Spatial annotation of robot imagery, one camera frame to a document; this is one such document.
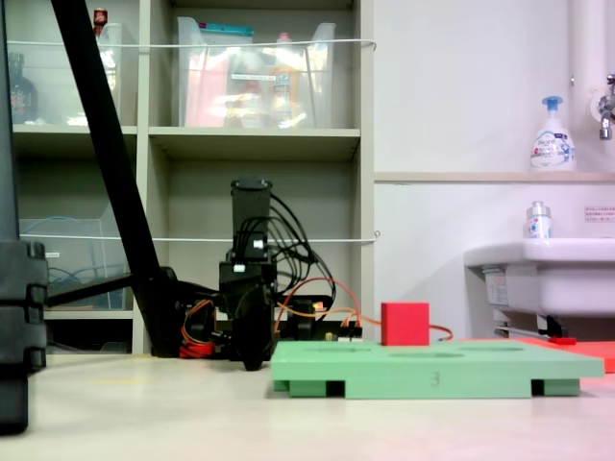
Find large orange flat block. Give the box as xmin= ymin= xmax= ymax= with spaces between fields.
xmin=459 ymin=337 xmax=585 ymax=354

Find pink capped detergent bottle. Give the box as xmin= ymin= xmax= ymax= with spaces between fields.
xmin=269 ymin=31 xmax=303 ymax=127

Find black tripod brace rod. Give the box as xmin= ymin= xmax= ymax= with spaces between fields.
xmin=45 ymin=272 xmax=135 ymax=308

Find thin orange wire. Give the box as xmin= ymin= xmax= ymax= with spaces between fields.
xmin=274 ymin=278 xmax=455 ymax=343

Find small clear sanitizer bottle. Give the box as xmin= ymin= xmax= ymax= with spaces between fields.
xmin=524 ymin=200 xmax=554 ymax=240

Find white cord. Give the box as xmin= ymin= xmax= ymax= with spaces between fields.
xmin=7 ymin=38 xmax=379 ymax=51

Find thin black arm wire loops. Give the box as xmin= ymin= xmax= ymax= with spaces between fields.
xmin=239 ymin=193 xmax=337 ymax=308

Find white sink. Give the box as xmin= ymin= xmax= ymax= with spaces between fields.
xmin=463 ymin=237 xmax=615 ymax=337

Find black notched tripod leg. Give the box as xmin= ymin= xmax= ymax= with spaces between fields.
xmin=0 ymin=0 xmax=49 ymax=436

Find dark glass bottle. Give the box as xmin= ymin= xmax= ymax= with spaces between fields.
xmin=8 ymin=52 xmax=39 ymax=126

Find red square block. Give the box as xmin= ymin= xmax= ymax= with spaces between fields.
xmin=380 ymin=301 xmax=431 ymax=348

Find beige shelf unit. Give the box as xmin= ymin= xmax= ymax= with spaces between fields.
xmin=0 ymin=0 xmax=376 ymax=356

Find teal topped bag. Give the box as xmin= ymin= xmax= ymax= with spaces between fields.
xmin=198 ymin=22 xmax=255 ymax=47

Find metal faucet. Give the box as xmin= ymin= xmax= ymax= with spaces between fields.
xmin=595 ymin=73 xmax=615 ymax=142

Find large clear plastic bin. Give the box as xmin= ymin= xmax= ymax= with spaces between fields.
xmin=176 ymin=16 xmax=337 ymax=130

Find white blue soap dispenser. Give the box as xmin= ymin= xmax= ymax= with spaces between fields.
xmin=529 ymin=94 xmax=578 ymax=173

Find green shape sorter board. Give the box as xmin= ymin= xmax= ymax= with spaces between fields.
xmin=270 ymin=339 xmax=605 ymax=400

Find red printed base mount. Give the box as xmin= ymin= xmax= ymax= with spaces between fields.
xmin=180 ymin=338 xmax=215 ymax=359

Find black circuit board with wires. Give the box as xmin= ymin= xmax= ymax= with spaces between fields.
xmin=325 ymin=325 xmax=365 ymax=344

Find white wall label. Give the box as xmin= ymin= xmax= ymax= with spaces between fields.
xmin=583 ymin=205 xmax=615 ymax=224

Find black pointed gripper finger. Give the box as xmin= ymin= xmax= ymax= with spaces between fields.
xmin=238 ymin=287 xmax=274 ymax=373

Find pink refill pack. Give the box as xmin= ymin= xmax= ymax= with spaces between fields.
xmin=184 ymin=52 xmax=231 ymax=129

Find clear plastic bin with cables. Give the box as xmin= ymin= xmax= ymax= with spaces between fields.
xmin=18 ymin=215 xmax=135 ymax=312

